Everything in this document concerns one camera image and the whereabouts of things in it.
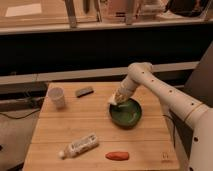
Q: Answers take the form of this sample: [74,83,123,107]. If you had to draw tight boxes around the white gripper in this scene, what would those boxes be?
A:
[115,77,138,103]

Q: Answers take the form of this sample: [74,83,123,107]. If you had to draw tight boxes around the white sponge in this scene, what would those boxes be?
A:
[108,94,118,106]

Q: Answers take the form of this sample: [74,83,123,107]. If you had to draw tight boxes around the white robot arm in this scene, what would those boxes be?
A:
[112,62,213,171]

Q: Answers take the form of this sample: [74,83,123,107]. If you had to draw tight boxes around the green ceramic bowl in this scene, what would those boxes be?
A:
[109,98,142,128]

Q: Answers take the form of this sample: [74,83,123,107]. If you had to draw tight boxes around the dark grey eraser block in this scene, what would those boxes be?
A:
[75,86,94,98]

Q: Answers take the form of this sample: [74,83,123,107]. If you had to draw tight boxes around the white plastic bottle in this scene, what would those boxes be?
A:
[59,133,99,159]

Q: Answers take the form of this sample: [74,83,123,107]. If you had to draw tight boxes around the white paper cup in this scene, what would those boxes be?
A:
[47,87,65,109]

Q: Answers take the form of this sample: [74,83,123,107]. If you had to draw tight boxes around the black cable on floor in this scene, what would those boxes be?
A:
[0,93,43,120]

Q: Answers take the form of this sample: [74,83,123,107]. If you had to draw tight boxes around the grey metal post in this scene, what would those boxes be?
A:
[65,0,77,28]

